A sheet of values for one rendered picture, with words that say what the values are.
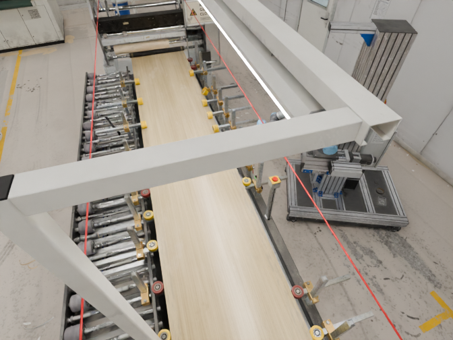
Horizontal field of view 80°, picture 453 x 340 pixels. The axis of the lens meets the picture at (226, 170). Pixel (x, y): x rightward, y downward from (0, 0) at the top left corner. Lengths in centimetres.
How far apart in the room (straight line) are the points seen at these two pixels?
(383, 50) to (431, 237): 227
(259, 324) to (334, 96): 155
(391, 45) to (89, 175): 220
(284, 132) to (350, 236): 300
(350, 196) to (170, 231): 217
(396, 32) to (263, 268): 186
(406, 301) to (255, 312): 181
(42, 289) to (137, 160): 306
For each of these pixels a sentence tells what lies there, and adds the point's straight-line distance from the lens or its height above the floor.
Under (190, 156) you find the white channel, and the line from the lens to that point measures 43.
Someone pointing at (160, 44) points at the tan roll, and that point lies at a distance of 454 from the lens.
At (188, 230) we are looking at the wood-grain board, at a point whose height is 90.
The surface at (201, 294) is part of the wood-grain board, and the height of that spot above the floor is 90.
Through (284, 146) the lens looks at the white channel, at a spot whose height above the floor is 244.
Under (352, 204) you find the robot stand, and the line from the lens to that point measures 342.
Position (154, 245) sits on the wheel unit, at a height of 90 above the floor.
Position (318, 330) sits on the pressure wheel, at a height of 90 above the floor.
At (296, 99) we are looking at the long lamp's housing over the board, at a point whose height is 237.
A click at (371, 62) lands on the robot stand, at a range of 240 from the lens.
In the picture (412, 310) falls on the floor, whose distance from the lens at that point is 333.
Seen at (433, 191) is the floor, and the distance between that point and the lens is 436.
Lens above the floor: 276
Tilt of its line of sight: 48 degrees down
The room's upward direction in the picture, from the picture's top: 1 degrees counter-clockwise
